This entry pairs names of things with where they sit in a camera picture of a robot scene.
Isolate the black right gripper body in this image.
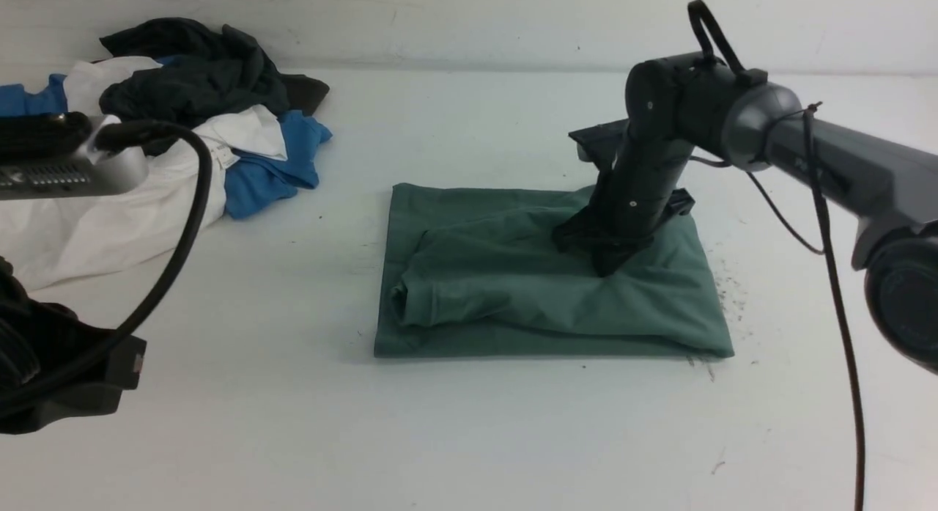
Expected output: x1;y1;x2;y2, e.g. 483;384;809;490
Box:
550;141;695;253

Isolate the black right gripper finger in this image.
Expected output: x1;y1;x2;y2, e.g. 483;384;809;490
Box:
590;243;646;278

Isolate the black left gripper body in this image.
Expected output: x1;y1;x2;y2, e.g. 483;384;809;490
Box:
0;258;147;435

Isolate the green long-sleeve shirt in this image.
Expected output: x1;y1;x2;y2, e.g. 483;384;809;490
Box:
373;183;736;359

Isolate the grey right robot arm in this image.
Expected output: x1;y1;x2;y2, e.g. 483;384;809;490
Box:
552;0;937;372

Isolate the white garment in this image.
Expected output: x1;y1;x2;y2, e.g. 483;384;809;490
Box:
1;56;286;290

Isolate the blue garment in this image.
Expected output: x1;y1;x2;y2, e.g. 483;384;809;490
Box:
2;63;332;220

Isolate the dark grey garment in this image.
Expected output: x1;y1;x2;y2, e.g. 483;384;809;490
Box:
98;18;330;129

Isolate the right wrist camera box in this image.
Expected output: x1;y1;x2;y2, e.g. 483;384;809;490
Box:
567;118;629;172

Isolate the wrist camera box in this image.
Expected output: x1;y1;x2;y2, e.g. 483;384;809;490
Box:
567;118;629;172
1;112;149;201

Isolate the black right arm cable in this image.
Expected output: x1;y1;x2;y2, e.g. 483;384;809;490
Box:
689;104;867;511

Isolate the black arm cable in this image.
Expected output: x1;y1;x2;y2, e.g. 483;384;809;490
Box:
0;119;215;420
689;104;867;511

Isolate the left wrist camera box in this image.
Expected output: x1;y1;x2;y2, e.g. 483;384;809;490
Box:
1;112;149;201

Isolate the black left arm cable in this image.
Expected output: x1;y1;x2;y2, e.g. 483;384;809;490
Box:
0;119;215;420

